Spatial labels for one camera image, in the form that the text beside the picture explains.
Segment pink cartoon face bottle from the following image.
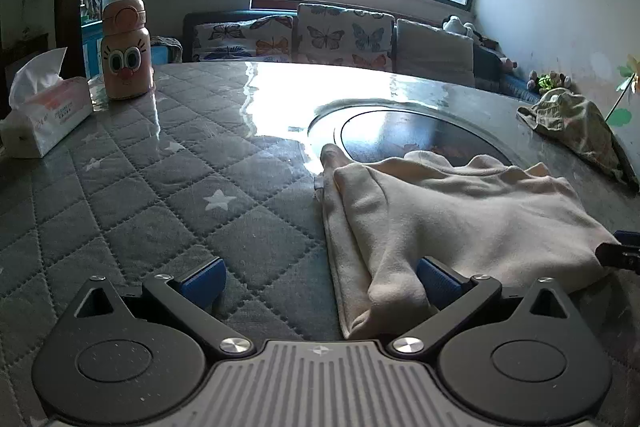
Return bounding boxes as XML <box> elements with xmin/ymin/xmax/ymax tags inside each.
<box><xmin>100</xmin><ymin>0</ymin><xmax>153</xmax><ymax>100</ymax></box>

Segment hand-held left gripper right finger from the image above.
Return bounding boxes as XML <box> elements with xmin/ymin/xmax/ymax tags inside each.
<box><xmin>386</xmin><ymin>256</ymin><xmax>574</xmax><ymax>358</ymax></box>

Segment white tissue box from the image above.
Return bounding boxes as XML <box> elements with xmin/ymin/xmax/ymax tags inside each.
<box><xmin>0</xmin><ymin>47</ymin><xmax>95</xmax><ymax>158</ymax></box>

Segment yellow paper flower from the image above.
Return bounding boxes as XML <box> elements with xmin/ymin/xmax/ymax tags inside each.
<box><xmin>604</xmin><ymin>56</ymin><xmax>640</xmax><ymax>128</ymax></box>

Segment plain grey cushion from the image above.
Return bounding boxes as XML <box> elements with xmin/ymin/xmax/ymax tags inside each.
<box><xmin>395</xmin><ymin>19</ymin><xmax>476</xmax><ymax>88</ymax></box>

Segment white plush toy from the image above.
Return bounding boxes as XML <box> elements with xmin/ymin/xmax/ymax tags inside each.
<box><xmin>442</xmin><ymin>15</ymin><xmax>482</xmax><ymax>42</ymax></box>

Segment dark sofa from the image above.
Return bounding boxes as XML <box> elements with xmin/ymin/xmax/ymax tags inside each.
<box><xmin>182</xmin><ymin>4</ymin><xmax>543</xmax><ymax>104</ymax></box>

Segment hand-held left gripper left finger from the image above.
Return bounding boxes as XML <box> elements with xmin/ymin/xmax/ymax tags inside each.
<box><xmin>75</xmin><ymin>256</ymin><xmax>254</xmax><ymax>356</ymax></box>

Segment small colourful toys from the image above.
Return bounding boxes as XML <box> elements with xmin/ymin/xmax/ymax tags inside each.
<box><xmin>526</xmin><ymin>70</ymin><xmax>574</xmax><ymax>92</ymax></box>

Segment olive patterned cloth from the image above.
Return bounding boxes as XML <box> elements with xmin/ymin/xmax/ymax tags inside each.
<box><xmin>516</xmin><ymin>87</ymin><xmax>640</xmax><ymax>194</ymax></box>

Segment tall butterfly print cushion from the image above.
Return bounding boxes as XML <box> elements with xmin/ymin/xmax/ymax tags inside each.
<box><xmin>294</xmin><ymin>3</ymin><xmax>396</xmax><ymax>72</ymax></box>

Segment grey quilted star table cover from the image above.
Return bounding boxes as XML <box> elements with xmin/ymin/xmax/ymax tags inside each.
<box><xmin>0</xmin><ymin>61</ymin><xmax>640</xmax><ymax>427</ymax></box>

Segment beige long-sleeved shirt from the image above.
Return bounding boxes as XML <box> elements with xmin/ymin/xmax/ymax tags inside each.
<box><xmin>314</xmin><ymin>144</ymin><xmax>621</xmax><ymax>341</ymax></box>

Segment blue cabinet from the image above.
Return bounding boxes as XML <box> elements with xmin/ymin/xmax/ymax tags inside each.
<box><xmin>80</xmin><ymin>18</ymin><xmax>107</xmax><ymax>78</ymax></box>

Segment low butterfly print cushion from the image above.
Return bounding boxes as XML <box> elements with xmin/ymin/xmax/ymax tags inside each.
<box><xmin>192</xmin><ymin>14</ymin><xmax>296</xmax><ymax>64</ymax></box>

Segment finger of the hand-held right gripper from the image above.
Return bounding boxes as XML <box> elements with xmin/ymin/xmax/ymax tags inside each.
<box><xmin>595</xmin><ymin>229</ymin><xmax>640</xmax><ymax>271</ymax></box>

